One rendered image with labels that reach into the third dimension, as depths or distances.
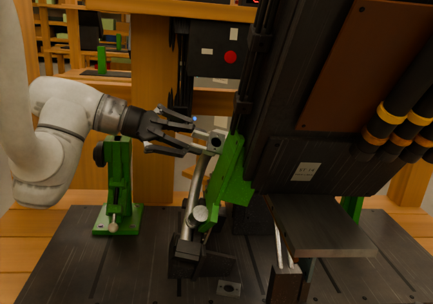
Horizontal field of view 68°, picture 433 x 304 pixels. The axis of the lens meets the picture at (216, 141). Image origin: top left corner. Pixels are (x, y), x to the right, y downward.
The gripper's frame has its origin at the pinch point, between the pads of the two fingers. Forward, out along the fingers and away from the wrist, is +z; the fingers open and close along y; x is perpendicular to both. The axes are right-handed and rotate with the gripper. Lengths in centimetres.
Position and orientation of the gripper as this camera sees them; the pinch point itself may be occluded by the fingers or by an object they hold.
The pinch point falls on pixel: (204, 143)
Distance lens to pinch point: 81.1
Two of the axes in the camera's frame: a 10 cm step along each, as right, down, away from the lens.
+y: 1.7, -8.8, 4.4
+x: -3.1, 3.8, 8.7
